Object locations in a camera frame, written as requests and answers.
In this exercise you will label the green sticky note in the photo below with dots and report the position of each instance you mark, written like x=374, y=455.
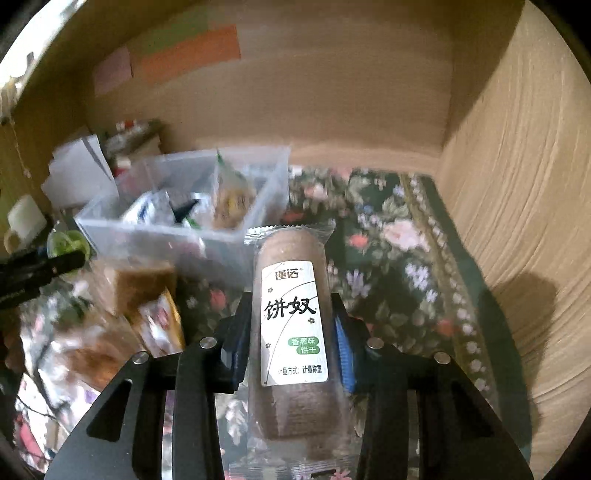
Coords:
x=177, y=28

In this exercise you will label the orange sticky note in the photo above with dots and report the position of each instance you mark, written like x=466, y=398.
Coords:
x=203, y=50

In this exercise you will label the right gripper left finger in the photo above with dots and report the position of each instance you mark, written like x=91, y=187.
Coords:
x=120, y=436

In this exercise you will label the orange snack packet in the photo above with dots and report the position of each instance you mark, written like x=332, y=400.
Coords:
x=158, y=326

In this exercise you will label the pink sticky note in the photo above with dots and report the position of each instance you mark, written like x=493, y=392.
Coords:
x=113, y=71

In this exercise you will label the clear plastic storage box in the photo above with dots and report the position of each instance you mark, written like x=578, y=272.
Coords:
x=192, y=209

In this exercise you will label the brown biscuit pack white label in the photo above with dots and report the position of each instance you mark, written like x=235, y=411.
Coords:
x=300, y=417

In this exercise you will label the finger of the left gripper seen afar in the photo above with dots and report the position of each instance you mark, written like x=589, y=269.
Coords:
x=24, y=274

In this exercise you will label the floral dark tablecloth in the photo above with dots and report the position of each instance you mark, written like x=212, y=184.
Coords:
x=393, y=258

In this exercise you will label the wooden desk shelf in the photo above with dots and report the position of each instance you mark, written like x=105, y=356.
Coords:
x=485, y=96

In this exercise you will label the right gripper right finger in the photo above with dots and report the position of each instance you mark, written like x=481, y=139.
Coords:
x=460, y=436

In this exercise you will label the white mug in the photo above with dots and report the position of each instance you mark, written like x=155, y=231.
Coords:
x=26, y=221

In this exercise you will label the white folded papers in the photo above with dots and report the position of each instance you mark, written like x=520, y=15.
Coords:
x=78, y=173

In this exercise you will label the green jelly cup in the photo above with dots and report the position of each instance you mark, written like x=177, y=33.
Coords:
x=62, y=242

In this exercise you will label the brown bread pack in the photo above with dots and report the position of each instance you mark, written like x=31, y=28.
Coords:
x=121, y=285

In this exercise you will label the stack of books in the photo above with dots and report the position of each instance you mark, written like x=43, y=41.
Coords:
x=132, y=141

